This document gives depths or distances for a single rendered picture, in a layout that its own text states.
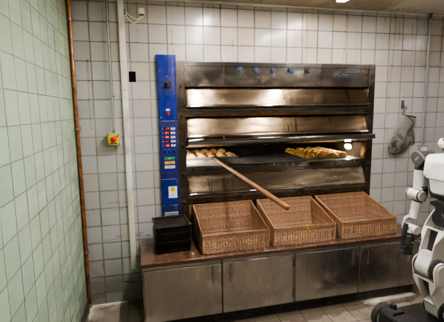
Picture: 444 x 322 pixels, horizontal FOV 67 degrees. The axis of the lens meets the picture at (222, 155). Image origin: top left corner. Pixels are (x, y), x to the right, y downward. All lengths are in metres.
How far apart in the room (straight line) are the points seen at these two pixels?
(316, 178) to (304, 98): 0.78
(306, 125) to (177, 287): 1.83
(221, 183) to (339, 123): 1.29
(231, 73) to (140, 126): 0.93
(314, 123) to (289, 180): 0.59
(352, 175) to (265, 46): 1.54
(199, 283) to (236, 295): 0.33
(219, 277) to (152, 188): 0.94
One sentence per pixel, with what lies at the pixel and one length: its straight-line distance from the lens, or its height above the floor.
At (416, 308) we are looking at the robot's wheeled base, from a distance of 3.18.
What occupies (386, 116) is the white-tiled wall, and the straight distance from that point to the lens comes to 3.76.
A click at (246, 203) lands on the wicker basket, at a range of 3.15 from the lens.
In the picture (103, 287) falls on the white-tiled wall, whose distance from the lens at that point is 3.33.
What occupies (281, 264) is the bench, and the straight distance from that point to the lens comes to 2.88.
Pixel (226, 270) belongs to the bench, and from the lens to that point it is 2.75.
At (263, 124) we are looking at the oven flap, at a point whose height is 1.55.
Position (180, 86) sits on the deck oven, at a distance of 2.95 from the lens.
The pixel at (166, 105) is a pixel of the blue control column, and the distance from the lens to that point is 2.90.
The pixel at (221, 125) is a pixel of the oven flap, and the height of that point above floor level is 1.54.
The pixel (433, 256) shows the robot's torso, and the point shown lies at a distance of 2.72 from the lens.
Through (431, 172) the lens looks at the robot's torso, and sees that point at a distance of 2.66.
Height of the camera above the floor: 1.69
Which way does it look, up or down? 8 degrees down
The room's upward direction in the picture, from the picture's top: 1 degrees counter-clockwise
